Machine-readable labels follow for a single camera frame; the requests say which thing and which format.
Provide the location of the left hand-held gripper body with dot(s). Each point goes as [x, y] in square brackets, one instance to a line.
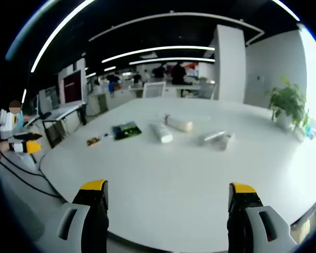
[7, 124]

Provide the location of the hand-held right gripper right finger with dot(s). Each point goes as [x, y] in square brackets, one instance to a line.
[258, 221]

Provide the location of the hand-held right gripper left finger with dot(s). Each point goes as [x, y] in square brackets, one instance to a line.
[76, 218]

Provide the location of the clear plastic item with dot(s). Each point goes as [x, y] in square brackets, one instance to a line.
[216, 138]

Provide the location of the green blue skincare packet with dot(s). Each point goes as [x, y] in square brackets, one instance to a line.
[126, 131]

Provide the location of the white skincare tube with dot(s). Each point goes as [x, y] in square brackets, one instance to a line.
[161, 131]

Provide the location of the beige skincare bottle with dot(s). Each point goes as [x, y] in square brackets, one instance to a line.
[180, 123]

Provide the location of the small blue white bottle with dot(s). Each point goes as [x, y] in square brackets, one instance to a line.
[309, 131]

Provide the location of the white side desk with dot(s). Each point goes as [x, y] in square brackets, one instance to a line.
[60, 112]

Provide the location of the small yellow brown packet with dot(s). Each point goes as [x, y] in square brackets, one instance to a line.
[92, 141]

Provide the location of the large display screen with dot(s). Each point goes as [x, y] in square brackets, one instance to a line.
[71, 87]

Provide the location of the small dark pen-like item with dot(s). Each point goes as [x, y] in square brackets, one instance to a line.
[106, 136]

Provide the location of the long ceiling light strip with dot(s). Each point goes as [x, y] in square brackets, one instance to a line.
[158, 50]
[173, 60]
[55, 34]

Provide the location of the green potted plant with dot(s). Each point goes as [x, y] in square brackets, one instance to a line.
[289, 102]

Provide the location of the white mesh office chair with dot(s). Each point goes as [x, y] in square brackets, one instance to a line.
[154, 90]

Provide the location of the white ceiling pipe rail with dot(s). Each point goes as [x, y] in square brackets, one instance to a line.
[173, 15]

